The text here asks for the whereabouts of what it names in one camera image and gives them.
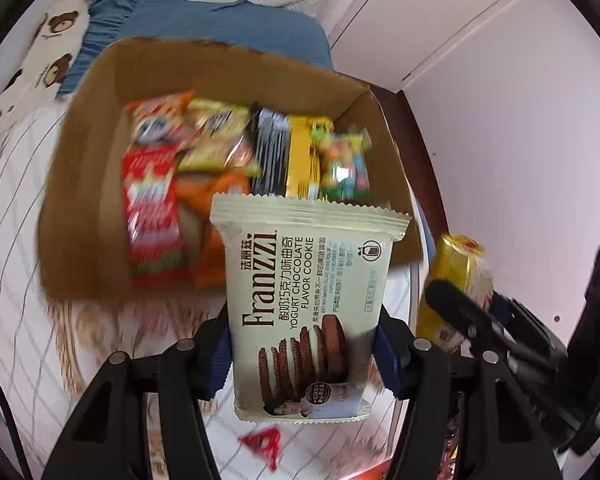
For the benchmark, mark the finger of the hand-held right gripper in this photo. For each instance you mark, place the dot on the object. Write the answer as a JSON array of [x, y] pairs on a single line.
[[460, 312], [525, 330]]

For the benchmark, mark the black and yellow snack packet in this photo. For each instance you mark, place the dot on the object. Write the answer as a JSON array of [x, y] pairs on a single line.
[[285, 155]]

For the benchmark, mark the yellow panda snack packet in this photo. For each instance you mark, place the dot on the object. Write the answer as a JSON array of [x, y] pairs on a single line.
[[215, 135]]

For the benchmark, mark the plain orange snack packet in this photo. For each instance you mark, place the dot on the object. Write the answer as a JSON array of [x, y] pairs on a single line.
[[202, 195]]

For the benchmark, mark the clear colourful candy bag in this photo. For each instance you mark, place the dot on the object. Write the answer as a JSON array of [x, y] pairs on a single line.
[[342, 165]]

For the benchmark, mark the white door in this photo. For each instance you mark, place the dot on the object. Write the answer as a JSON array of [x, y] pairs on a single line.
[[430, 15]]

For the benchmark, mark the orange panda snack packet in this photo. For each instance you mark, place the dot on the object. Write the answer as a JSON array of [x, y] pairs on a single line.
[[157, 117]]

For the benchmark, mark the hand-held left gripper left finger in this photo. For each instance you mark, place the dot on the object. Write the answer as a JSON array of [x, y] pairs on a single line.
[[220, 360]]

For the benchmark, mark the cardboard box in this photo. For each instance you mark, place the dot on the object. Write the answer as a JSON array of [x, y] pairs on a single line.
[[80, 200]]

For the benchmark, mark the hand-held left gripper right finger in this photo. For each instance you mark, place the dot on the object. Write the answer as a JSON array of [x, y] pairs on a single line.
[[387, 360]]

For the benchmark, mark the cream chocolate cookie packet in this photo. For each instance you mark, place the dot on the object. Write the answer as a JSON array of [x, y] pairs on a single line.
[[305, 280]]

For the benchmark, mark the white diamond pattern quilt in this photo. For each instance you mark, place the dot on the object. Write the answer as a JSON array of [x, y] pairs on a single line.
[[20, 260]]

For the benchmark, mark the bear print pillow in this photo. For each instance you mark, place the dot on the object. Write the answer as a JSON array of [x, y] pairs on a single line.
[[35, 55]]

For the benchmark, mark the blue ruffled pillow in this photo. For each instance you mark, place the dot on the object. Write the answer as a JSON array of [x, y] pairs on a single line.
[[205, 20]]

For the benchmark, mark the yellow puffed snack bag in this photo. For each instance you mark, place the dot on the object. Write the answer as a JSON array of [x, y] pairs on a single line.
[[455, 265]]

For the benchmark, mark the small red snack packet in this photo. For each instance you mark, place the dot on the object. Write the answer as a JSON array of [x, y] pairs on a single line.
[[262, 442]]

